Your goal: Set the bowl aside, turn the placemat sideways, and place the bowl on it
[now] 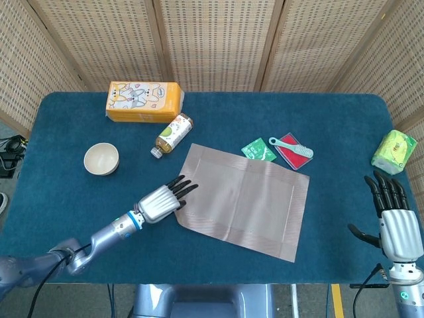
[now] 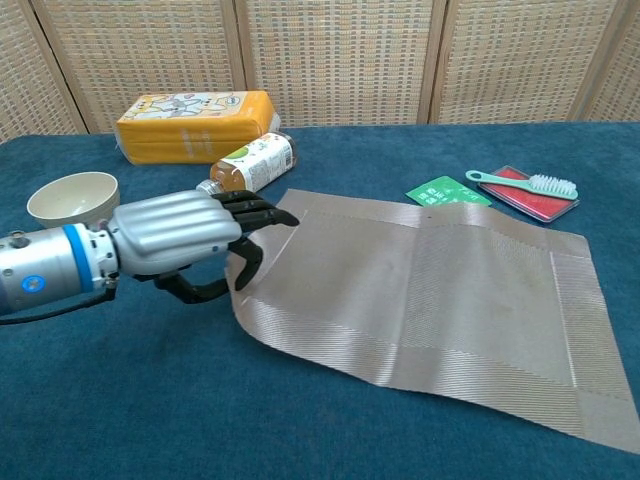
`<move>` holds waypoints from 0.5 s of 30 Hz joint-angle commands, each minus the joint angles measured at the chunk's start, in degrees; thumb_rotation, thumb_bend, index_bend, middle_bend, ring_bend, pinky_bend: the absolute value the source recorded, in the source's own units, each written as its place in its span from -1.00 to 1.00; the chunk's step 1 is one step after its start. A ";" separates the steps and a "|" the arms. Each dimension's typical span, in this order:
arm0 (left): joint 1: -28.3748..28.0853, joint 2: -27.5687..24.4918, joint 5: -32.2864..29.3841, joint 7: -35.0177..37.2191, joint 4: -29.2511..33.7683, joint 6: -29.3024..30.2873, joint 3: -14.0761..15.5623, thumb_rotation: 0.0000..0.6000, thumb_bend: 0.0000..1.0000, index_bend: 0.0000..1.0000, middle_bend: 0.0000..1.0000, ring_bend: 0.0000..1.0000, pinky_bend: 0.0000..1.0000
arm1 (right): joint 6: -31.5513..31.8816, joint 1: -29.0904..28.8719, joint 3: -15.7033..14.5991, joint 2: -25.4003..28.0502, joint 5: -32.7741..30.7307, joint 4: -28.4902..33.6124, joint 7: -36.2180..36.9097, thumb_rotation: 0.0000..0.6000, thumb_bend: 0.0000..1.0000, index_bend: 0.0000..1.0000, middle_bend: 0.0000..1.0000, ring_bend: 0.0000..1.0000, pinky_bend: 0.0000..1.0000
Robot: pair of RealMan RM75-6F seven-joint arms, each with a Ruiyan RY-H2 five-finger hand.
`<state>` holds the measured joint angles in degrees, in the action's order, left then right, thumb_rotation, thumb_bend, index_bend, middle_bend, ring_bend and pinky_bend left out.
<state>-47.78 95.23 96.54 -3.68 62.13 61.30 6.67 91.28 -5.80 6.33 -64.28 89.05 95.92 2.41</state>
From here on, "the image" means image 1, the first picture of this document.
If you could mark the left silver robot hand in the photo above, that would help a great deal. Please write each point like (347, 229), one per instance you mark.
(157, 205)

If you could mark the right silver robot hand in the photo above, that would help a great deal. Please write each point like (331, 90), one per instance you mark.
(399, 232)

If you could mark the white round bowl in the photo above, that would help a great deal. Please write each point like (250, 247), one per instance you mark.
(101, 159)

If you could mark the brown woven placemat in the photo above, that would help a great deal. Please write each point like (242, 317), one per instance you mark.
(245, 205)

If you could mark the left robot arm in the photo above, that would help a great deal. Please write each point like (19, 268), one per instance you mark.
(99, 236)

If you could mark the teal table cover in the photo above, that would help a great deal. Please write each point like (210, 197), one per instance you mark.
(331, 205)

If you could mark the tea bottle with white label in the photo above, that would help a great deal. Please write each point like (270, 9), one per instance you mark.
(172, 132)

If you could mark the green tissue pack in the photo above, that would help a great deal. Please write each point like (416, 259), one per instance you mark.
(394, 152)

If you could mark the yellow floor tape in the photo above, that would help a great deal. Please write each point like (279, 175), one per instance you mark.
(338, 303)

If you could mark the grey robot torso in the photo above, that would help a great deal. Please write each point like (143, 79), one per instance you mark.
(198, 301)

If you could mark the yellow cartoon tissue pack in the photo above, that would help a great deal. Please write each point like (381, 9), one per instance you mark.
(142, 99)

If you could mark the green tea sachet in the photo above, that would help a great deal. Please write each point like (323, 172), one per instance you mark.
(256, 149)

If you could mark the red clear flat case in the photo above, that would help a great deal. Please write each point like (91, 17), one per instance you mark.
(295, 162)

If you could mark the white table leg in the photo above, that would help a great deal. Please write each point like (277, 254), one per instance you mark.
(295, 301)

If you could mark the mint green brush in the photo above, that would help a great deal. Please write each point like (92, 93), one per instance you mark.
(288, 145)

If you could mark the woven folding screen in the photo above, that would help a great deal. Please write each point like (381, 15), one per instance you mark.
(215, 43)

